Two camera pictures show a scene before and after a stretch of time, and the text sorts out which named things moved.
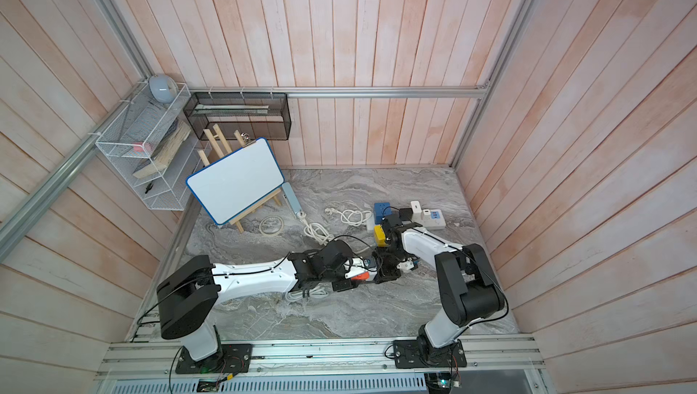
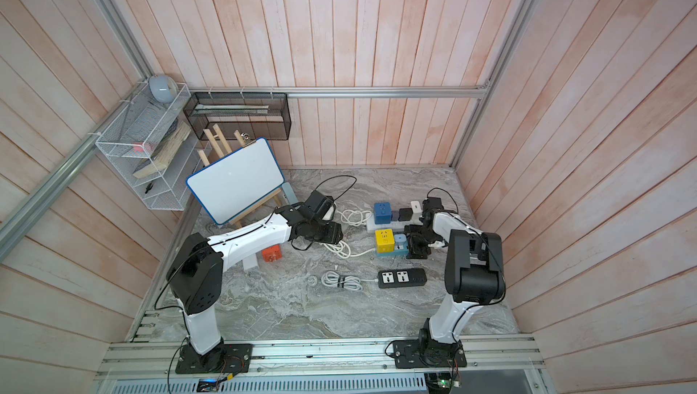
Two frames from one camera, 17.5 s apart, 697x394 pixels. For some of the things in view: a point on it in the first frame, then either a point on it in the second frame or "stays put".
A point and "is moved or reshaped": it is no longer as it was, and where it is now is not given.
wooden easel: x=220 y=148 stays put
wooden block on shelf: x=166 y=154 stays put
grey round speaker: x=162 y=88 stays put
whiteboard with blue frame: x=230 y=185 stays put
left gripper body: x=338 y=279 → x=322 y=231
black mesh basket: x=236 y=115 stays put
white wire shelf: x=159 y=143 stays put
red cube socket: x=364 y=276 is moved or reshaped
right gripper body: x=387 y=262 → x=419 y=241
